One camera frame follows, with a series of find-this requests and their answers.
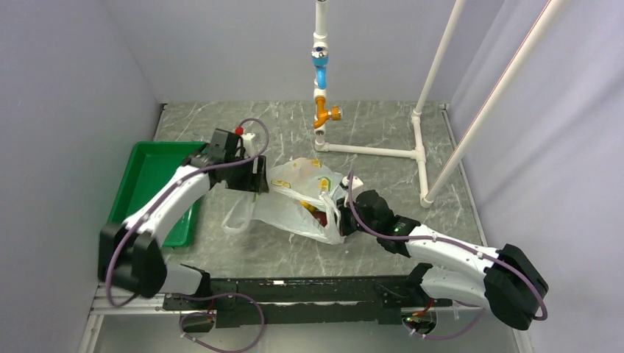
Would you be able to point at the white pvc pipe frame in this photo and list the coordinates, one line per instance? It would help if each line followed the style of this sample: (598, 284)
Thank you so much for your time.
(417, 152)

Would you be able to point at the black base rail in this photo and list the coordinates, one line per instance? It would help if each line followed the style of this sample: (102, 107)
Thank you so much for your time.
(309, 300)

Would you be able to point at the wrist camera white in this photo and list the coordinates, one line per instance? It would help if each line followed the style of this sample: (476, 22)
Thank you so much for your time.
(352, 184)
(247, 146)

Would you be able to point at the white plastic bag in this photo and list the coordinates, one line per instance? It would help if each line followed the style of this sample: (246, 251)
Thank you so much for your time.
(300, 179)

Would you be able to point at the yellow fake lemon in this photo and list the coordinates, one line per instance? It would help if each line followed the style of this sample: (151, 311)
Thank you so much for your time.
(309, 207)

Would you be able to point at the green plastic tray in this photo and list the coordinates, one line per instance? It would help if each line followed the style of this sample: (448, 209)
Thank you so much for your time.
(150, 166)

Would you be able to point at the orange pipe valve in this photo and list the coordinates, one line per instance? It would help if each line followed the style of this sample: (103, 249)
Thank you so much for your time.
(323, 114)

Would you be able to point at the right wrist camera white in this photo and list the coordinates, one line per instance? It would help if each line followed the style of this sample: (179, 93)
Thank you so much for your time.
(352, 184)

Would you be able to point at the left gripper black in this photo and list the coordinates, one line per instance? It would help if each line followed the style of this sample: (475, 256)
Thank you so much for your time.
(254, 182)

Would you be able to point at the blue pipe valve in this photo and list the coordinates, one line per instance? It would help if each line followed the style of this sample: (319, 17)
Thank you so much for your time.
(320, 58)

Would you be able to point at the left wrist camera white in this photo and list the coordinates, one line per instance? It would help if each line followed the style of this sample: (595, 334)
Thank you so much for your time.
(247, 146)

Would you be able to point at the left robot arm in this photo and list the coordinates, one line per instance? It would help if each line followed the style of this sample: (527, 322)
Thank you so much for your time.
(130, 255)

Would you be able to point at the white diagonal pole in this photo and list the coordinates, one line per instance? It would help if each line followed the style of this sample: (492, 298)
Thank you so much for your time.
(543, 22)

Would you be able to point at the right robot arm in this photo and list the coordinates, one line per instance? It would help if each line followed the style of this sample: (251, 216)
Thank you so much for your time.
(503, 281)

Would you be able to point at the dark red fake fruit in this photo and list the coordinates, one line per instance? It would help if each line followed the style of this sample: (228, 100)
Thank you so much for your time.
(320, 217)

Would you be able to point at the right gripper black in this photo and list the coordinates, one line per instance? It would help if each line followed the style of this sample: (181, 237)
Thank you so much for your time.
(344, 209)

